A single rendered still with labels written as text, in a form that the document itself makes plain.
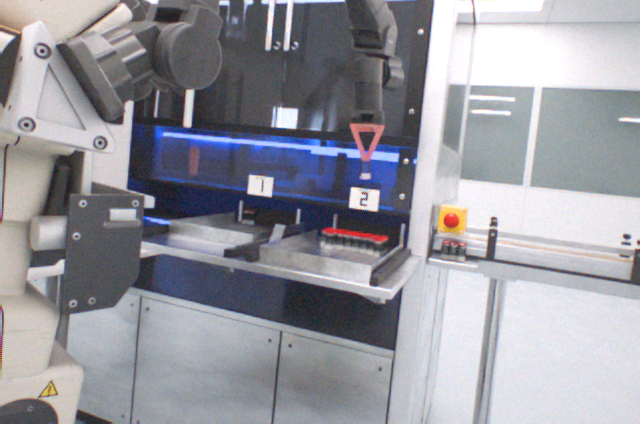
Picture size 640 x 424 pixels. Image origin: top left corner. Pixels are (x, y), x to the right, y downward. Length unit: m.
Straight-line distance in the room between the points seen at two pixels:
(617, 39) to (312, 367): 5.36
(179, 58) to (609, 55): 5.79
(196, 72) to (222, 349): 1.18
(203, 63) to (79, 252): 0.30
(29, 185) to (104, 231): 0.11
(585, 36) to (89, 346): 5.63
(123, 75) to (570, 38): 5.81
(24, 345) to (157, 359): 1.11
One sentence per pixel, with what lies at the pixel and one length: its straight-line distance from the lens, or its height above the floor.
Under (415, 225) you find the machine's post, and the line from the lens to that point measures 1.31.
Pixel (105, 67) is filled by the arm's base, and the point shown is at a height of 1.19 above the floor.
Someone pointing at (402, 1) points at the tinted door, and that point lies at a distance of 1.41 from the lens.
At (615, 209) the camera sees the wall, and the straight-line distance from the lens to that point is 6.04.
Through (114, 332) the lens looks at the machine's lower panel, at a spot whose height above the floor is 0.42.
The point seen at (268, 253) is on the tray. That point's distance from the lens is 1.05.
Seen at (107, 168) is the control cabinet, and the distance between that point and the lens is 1.62.
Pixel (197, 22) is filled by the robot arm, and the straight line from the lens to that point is 0.59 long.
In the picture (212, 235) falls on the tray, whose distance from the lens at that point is 1.25.
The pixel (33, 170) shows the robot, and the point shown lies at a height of 1.07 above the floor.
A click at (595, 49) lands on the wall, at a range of 6.15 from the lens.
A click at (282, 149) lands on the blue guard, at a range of 1.43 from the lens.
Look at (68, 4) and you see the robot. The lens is 0.71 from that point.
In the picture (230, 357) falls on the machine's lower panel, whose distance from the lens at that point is 1.63.
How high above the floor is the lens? 1.12
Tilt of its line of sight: 3 degrees down
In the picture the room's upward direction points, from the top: 6 degrees clockwise
